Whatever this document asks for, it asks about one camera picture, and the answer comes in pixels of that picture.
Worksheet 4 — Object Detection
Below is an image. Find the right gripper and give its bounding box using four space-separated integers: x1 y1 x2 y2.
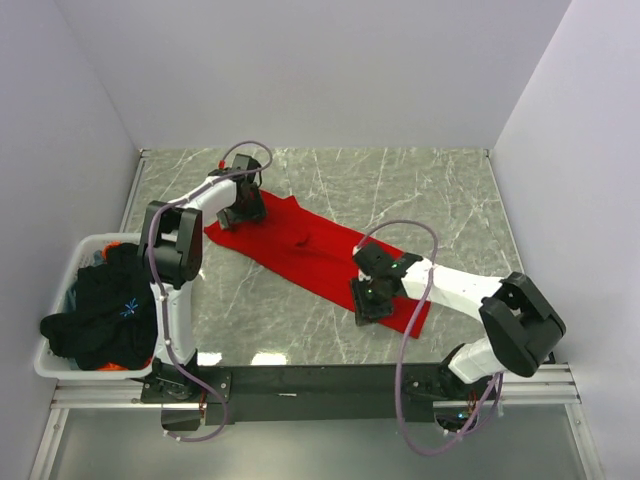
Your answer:
349 274 395 325

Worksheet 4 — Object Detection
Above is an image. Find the red polo shirt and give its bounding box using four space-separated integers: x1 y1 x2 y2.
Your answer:
203 188 432 340

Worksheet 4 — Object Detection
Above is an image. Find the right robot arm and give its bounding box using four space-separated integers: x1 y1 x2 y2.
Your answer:
350 243 566 399

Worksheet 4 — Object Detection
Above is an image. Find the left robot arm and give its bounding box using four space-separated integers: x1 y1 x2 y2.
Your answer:
138 150 273 402

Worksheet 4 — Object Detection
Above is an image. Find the black garment in basket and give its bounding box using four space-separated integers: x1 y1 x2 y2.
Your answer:
39 242 159 371

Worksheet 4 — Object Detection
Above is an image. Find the black base beam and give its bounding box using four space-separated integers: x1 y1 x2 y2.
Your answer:
139 363 501 431

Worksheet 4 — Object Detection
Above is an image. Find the white laundry basket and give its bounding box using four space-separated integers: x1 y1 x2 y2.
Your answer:
33 232 152 381

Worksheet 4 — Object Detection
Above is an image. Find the aluminium rail frame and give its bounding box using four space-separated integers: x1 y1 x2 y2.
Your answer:
50 364 582 410

